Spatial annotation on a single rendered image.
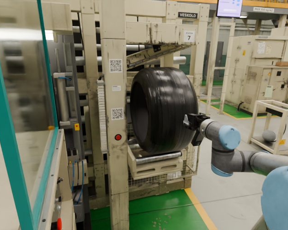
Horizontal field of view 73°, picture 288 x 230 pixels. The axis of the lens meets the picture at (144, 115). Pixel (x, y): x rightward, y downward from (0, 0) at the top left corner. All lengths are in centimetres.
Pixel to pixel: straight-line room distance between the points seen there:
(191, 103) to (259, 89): 457
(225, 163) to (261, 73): 480
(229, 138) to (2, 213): 74
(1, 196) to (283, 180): 57
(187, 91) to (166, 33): 55
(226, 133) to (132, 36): 94
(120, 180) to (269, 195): 116
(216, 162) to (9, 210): 72
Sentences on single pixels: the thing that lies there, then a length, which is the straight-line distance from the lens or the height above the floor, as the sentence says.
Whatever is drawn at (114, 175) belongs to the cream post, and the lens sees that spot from 142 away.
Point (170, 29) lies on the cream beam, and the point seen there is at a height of 174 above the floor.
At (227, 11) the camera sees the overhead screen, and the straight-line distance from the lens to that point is 527.
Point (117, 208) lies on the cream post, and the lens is 160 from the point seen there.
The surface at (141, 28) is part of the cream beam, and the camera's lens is 148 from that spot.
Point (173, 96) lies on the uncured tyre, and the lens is 113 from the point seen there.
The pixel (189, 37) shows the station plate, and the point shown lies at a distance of 164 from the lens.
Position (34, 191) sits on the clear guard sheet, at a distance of 48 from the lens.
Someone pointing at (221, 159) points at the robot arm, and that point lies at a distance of 88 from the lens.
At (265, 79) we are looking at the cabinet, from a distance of 570.
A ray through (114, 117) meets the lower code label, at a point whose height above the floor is 120.
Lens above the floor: 160
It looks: 18 degrees down
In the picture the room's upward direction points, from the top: 1 degrees clockwise
